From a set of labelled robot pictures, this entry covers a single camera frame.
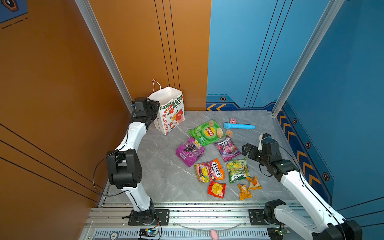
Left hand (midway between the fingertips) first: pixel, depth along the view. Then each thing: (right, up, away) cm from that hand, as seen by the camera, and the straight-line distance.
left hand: (159, 101), depth 89 cm
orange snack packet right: (+55, -47, -6) cm, 73 cm away
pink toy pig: (+50, -11, +22) cm, 56 cm away
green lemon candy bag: (+47, -40, -2) cm, 62 cm away
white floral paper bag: (+6, -5, +7) cm, 10 cm away
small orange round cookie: (+46, -20, +17) cm, 53 cm away
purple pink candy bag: (+42, -30, +7) cm, 52 cm away
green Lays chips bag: (+31, -20, +17) cm, 40 cm away
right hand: (+50, -28, -7) cm, 58 cm away
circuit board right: (+61, -66, -19) cm, 91 cm away
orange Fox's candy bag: (+30, -41, -4) cm, 51 cm away
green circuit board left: (-1, -66, -18) cm, 68 cm away
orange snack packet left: (+48, -51, -10) cm, 71 cm away
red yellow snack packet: (+34, -50, -8) cm, 60 cm away
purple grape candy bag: (+18, -32, +2) cm, 36 cm away
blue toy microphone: (+51, -15, +20) cm, 57 cm away
